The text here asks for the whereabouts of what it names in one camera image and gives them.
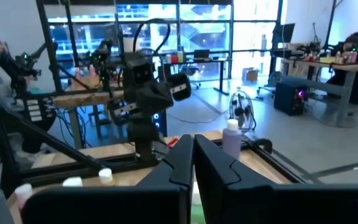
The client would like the black standing desk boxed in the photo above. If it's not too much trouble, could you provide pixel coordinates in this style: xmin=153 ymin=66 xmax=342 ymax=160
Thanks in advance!
xmin=163 ymin=57 xmax=233 ymax=96

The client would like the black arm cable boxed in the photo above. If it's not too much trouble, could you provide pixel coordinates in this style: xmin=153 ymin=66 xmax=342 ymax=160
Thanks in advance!
xmin=132 ymin=17 xmax=171 ymax=63

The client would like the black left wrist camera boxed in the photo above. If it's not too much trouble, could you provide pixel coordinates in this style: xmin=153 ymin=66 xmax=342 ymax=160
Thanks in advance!
xmin=123 ymin=51 xmax=155 ymax=85

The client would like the small crimson paint bottle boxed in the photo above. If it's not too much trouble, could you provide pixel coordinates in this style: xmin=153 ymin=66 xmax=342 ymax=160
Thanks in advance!
xmin=14 ymin=183 xmax=34 ymax=211

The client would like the person's hand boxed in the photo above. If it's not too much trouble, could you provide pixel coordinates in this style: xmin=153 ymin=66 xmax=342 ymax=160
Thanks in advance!
xmin=73 ymin=65 xmax=101 ymax=91

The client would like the black wire floor fan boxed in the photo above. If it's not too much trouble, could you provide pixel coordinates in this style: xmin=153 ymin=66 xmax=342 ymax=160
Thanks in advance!
xmin=228 ymin=86 xmax=257 ymax=131

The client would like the black aluminium table frame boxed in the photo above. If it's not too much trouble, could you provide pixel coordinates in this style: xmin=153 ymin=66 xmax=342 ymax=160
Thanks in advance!
xmin=0 ymin=0 xmax=307 ymax=190

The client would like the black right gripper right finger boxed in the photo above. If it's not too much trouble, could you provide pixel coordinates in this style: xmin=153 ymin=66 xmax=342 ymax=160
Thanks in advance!
xmin=195 ymin=134 xmax=358 ymax=224

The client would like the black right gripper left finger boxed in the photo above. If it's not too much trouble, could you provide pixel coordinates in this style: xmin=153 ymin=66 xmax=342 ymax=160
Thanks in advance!
xmin=21 ymin=134 xmax=195 ymax=224

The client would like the cardboard box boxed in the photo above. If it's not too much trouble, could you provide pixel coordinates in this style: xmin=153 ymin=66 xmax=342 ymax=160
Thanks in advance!
xmin=242 ymin=67 xmax=260 ymax=83

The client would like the black monitor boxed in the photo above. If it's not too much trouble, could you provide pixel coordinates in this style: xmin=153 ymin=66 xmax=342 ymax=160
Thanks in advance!
xmin=271 ymin=22 xmax=296 ymax=45

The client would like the wood-top robot table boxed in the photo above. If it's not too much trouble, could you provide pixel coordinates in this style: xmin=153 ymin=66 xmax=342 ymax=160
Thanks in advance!
xmin=17 ymin=88 xmax=127 ymax=150

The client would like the black computer tower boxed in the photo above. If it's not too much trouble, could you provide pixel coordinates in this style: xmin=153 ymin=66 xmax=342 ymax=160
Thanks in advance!
xmin=273 ymin=81 xmax=308 ymax=117

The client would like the wood-top work table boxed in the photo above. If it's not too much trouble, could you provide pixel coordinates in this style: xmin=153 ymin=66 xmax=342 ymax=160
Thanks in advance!
xmin=280 ymin=57 xmax=358 ymax=128

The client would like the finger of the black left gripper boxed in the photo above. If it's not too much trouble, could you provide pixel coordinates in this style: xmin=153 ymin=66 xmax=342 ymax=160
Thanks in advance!
xmin=135 ymin=88 xmax=158 ymax=116
xmin=155 ymin=84 xmax=175 ymax=108

